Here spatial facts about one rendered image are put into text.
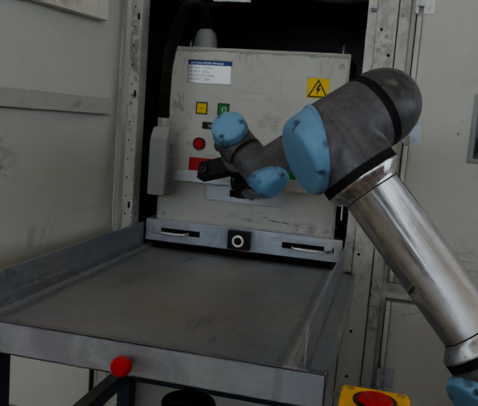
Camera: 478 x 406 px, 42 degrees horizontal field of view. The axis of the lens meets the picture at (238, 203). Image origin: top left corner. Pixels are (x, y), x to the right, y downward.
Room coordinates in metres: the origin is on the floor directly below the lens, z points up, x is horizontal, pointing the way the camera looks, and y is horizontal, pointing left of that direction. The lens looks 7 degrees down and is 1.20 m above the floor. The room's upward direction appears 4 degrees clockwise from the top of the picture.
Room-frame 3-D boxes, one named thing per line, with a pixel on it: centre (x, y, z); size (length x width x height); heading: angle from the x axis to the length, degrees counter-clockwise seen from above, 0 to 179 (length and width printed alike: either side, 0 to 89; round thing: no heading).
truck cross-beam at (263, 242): (1.66, -0.02, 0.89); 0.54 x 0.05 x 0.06; 77
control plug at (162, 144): (1.63, 0.21, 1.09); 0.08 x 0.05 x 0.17; 167
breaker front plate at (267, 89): (1.65, -0.01, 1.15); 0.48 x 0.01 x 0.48; 77
